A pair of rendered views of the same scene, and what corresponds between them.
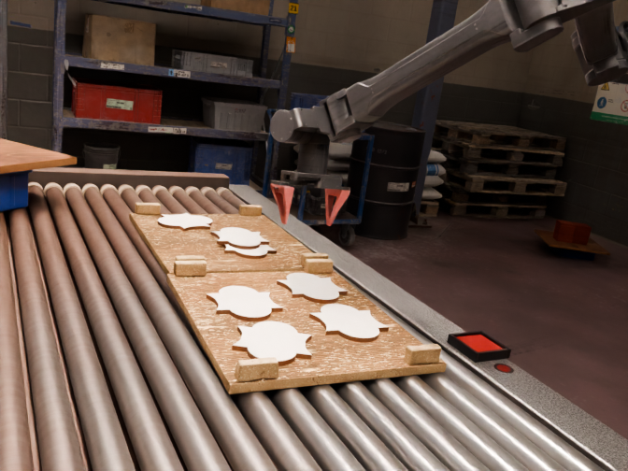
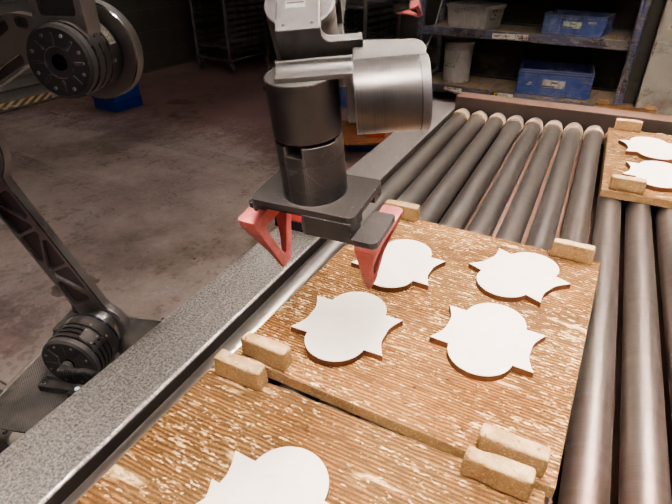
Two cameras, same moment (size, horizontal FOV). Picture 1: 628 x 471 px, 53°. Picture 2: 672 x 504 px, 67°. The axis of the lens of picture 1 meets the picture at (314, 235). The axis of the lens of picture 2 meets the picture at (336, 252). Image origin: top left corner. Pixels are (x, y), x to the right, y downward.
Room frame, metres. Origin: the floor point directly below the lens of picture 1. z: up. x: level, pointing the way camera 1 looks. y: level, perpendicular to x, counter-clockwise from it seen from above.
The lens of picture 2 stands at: (1.42, 0.37, 1.34)
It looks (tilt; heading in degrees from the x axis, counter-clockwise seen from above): 32 degrees down; 235
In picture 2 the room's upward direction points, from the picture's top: straight up
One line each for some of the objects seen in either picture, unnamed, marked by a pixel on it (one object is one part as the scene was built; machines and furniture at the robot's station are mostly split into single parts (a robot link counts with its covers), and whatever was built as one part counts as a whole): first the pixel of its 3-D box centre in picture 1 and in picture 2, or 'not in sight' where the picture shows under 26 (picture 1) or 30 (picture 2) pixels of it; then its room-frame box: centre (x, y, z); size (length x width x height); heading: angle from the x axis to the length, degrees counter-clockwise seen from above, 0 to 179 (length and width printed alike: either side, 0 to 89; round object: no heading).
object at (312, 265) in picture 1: (319, 265); (265, 350); (1.24, -0.02, 0.95); 0.06 x 0.02 x 0.03; 116
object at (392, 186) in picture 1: (381, 178); not in sight; (5.24, -0.50, 0.44); 0.59 x 0.59 x 0.88
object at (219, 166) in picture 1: (219, 162); not in sight; (5.61, 0.93, 0.32); 0.50 x 0.41 x 0.37; 112
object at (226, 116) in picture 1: (233, 114); not in sight; (5.60, 0.84, 0.76); 0.50 x 0.36 x 0.24; 121
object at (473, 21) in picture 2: not in sight; (475, 14); (-2.57, -3.09, 0.74); 0.44 x 0.36 x 0.20; 101
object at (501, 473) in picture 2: (190, 263); (497, 471); (1.15, 0.23, 0.95); 0.06 x 0.02 x 0.03; 118
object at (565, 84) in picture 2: not in sight; (554, 79); (-2.94, -2.39, 0.25); 0.62 x 0.42 x 0.22; 123
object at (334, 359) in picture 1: (292, 318); (438, 306); (1.01, 0.02, 0.93); 0.41 x 0.35 x 0.02; 26
